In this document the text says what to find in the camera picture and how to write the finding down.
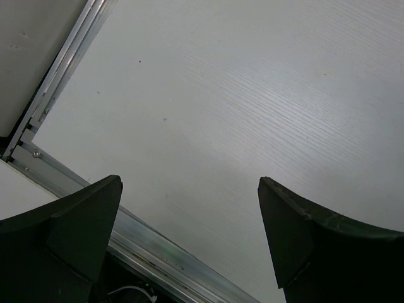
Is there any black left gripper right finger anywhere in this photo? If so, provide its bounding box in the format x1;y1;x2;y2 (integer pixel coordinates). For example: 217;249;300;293
258;177;403;302

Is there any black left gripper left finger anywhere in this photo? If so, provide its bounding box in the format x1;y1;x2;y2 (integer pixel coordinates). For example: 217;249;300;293
1;175;123;302

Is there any aluminium table frame rail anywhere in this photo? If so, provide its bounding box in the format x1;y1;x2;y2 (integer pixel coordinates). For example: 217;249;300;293
4;1;254;302

